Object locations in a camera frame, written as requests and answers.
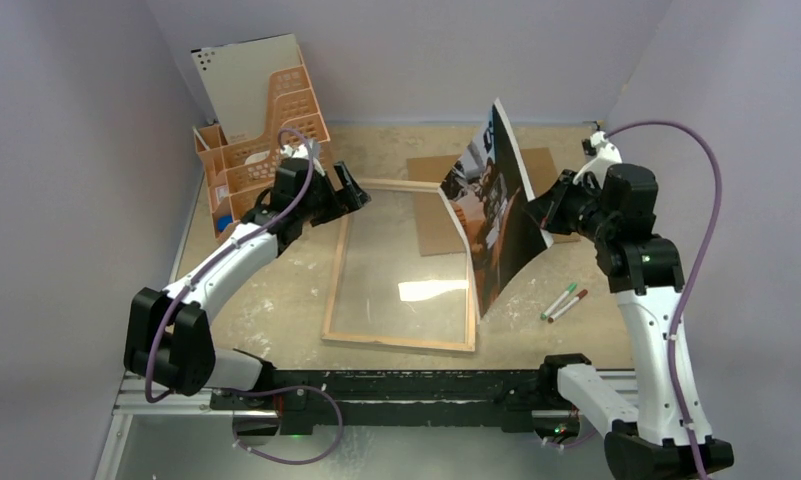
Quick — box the aluminium table frame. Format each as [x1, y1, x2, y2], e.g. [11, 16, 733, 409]
[91, 121, 714, 480]

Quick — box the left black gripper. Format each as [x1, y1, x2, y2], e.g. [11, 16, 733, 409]
[297, 162, 368, 227]

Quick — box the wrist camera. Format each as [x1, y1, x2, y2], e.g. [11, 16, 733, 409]
[279, 140, 321, 165]
[572, 130, 622, 188]

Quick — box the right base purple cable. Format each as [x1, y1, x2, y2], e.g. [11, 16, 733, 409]
[542, 427, 600, 452]

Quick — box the beige perforated folder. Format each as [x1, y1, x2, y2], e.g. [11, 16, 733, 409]
[191, 34, 302, 144]

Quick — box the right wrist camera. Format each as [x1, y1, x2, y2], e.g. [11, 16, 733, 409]
[572, 130, 622, 188]

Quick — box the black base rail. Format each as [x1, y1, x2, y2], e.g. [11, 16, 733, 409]
[210, 353, 590, 435]

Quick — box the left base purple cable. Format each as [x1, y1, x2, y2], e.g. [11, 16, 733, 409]
[231, 386, 345, 466]

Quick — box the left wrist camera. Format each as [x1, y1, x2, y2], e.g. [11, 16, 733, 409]
[279, 140, 321, 165]

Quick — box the printed photo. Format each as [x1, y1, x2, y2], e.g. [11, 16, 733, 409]
[439, 99, 553, 318]

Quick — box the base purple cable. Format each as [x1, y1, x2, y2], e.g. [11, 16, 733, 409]
[231, 386, 345, 466]
[542, 427, 600, 452]

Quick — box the green capped marker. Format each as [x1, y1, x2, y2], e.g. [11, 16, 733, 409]
[540, 282, 577, 320]

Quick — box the brown cardboard backing board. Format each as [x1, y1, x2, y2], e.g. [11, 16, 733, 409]
[407, 147, 558, 260]

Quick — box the red capped marker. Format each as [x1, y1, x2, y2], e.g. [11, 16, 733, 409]
[547, 289, 588, 323]

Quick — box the white wooden picture frame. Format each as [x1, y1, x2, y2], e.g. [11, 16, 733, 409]
[320, 178, 479, 354]

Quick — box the clear acrylic sheet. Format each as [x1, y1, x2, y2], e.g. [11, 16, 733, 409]
[333, 188, 471, 344]

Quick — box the orange plastic file organizer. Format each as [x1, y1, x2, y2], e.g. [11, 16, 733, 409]
[194, 64, 333, 243]

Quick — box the blue object in organizer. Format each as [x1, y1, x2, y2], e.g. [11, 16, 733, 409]
[215, 215, 233, 235]

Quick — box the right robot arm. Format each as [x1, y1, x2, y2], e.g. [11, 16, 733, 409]
[525, 164, 735, 479]

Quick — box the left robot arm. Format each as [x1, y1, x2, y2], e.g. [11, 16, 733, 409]
[124, 158, 371, 409]

